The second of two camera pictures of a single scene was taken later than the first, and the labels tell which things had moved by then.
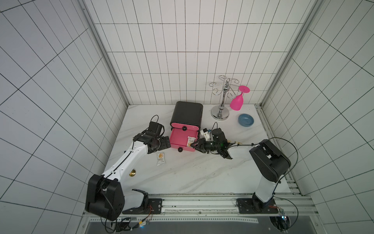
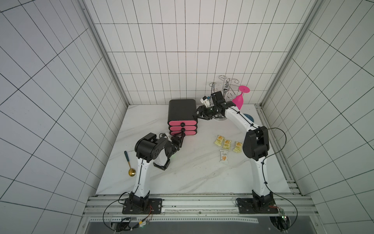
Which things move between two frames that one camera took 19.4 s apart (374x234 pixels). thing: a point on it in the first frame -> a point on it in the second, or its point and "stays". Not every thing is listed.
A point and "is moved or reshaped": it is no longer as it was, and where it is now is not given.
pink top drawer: x=179 y=126 is moved or reshaped
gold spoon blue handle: x=132 y=173 stays
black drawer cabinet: x=188 y=112 is moved or reshaped
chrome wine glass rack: x=222 y=112 stays
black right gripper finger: x=198 y=143 -> x=202 y=111
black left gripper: x=165 y=144 -> x=177 y=140
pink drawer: x=178 y=139 is moved or reshaped
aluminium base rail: x=215 y=207 stays
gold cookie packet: x=191 y=140 -> x=224 y=156
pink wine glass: x=236 y=103 stays
